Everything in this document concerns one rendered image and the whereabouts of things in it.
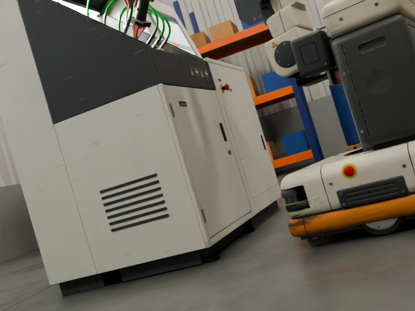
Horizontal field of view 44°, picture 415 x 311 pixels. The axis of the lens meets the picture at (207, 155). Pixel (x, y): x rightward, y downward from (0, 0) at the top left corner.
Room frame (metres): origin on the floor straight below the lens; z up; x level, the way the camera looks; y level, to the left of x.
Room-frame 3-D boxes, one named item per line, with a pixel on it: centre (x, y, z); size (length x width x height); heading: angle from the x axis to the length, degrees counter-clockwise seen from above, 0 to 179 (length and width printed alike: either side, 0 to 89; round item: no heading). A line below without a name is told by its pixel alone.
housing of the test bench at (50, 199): (3.06, 0.52, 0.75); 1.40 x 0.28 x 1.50; 159
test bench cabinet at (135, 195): (2.58, 0.25, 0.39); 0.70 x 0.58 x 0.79; 159
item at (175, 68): (2.48, 0.00, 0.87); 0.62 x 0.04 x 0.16; 159
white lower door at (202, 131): (2.47, -0.02, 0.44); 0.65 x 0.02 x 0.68; 159
